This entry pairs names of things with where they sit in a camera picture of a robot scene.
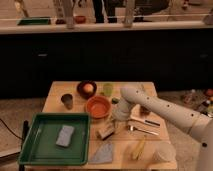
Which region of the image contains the green tray on shelf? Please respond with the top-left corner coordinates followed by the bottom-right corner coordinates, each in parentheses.
top-left (17, 17), bottom-right (51, 26)

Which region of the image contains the green plastic tray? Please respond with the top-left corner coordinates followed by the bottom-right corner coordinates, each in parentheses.
top-left (18, 113), bottom-right (90, 166)

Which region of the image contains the dark metal cup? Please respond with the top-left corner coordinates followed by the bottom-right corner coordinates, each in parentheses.
top-left (61, 94), bottom-right (73, 110)

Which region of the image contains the green plastic cup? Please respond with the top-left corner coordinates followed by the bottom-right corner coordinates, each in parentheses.
top-left (103, 83), bottom-right (113, 97)

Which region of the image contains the grey folded cloth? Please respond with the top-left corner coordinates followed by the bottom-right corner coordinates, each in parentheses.
top-left (88, 142), bottom-right (114, 164)

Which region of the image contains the white paper cup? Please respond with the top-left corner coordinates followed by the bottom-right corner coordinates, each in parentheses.
top-left (153, 142), bottom-right (176, 163)

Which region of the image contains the green vegetable toy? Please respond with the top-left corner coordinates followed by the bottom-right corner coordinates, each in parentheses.
top-left (111, 97), bottom-right (120, 104)

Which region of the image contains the orange clay bowl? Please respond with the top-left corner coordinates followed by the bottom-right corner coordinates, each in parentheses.
top-left (85, 96), bottom-right (111, 119)

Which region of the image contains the dark brown bowl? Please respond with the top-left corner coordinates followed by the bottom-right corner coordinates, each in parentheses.
top-left (77, 80), bottom-right (97, 99)

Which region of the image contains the grey blue eraser block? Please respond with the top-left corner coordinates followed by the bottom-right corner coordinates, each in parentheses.
top-left (56, 125), bottom-right (75, 147)

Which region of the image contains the red bowl on shelf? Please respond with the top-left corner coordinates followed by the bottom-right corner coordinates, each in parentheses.
top-left (74, 16), bottom-right (86, 24)

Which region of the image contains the orange round fruit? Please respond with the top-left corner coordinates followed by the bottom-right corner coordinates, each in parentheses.
top-left (83, 83), bottom-right (93, 93)

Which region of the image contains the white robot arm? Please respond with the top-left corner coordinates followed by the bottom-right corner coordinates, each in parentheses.
top-left (106, 85), bottom-right (213, 171)

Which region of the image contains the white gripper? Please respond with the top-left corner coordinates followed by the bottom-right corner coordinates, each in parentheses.
top-left (96, 97), bottom-right (135, 140)

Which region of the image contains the black handled knife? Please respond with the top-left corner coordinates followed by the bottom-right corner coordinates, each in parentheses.
top-left (130, 116), bottom-right (160, 127)

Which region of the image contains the wooden table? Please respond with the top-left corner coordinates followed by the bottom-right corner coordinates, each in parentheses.
top-left (27, 81), bottom-right (177, 171)

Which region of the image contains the small brown object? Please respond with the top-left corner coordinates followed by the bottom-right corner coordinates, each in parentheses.
top-left (140, 106), bottom-right (150, 116)

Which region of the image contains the silver fork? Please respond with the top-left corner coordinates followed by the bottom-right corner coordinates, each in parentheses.
top-left (128, 125), bottom-right (159, 136)

